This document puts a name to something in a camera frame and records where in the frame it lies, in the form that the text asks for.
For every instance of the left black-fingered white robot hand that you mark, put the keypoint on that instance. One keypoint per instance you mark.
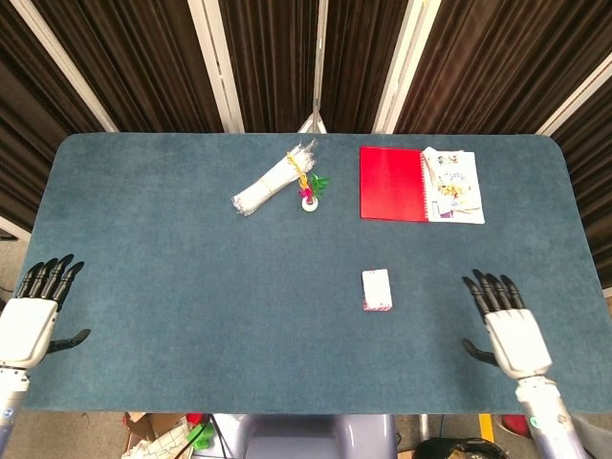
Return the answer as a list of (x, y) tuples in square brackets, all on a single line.
[(24, 330)]

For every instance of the right black-fingered white robot hand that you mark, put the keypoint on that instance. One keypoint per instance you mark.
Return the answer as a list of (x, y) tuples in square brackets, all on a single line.
[(518, 339)]

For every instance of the white card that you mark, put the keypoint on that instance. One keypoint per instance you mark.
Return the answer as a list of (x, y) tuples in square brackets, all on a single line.
[(377, 289)]

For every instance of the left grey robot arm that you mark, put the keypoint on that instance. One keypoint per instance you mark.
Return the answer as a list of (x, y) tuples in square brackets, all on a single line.
[(10, 397)]

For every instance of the red object on floor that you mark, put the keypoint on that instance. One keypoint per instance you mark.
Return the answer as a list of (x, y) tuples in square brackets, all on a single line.
[(516, 424)]

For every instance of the cardboard box with papers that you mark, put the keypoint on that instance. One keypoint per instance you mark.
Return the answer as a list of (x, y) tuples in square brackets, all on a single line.
[(153, 437)]

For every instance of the printed paper leaflet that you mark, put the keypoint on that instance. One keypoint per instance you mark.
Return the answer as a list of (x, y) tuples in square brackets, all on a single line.
[(452, 181)]

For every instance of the red spiral notebook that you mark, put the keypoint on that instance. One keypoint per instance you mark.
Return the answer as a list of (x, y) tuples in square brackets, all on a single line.
[(392, 184)]

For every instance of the green plastic object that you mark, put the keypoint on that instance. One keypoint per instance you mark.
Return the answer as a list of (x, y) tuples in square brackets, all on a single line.
[(201, 436)]

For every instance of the blue felt table mat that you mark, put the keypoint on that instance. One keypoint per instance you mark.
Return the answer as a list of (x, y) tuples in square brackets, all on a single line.
[(239, 311)]

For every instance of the grey robot torso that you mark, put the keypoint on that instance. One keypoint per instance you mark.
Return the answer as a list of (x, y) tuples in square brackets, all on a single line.
[(311, 437)]

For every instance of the small flower ornament white pot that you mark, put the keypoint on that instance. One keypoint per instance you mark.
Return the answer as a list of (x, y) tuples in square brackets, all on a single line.
[(310, 203)]

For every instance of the bundle of white wrapped straws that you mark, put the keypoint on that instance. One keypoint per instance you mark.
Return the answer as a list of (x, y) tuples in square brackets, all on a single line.
[(270, 184)]

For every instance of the white frame post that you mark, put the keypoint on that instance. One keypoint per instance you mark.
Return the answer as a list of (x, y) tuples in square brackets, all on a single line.
[(578, 100), (62, 67), (404, 72), (217, 67), (316, 72)]

